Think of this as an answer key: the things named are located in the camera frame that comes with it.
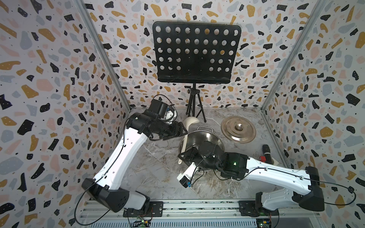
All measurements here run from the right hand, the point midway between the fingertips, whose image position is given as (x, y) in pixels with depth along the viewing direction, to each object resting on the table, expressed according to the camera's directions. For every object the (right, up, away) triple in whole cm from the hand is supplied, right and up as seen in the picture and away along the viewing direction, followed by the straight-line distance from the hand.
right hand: (180, 150), depth 63 cm
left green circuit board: (-20, -39, +8) cm, 45 cm away
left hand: (+1, +7, +5) cm, 9 cm away
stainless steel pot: (+11, +6, +13) cm, 18 cm away
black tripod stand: (+5, +24, +37) cm, 45 cm away
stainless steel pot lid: (+40, +7, +44) cm, 60 cm away
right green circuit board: (+41, -39, +9) cm, 57 cm away
